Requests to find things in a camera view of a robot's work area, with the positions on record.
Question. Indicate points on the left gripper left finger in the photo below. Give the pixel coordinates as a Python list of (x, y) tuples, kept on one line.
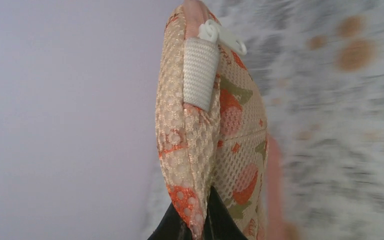
[(171, 227)]

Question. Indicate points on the floral patterned table mat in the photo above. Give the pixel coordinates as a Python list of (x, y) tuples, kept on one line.
[(319, 65)]

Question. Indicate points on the orange floral mesh laundry bag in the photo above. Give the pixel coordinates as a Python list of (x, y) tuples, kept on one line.
[(211, 128)]

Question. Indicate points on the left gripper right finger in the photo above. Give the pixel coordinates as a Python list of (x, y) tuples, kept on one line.
[(219, 225)]

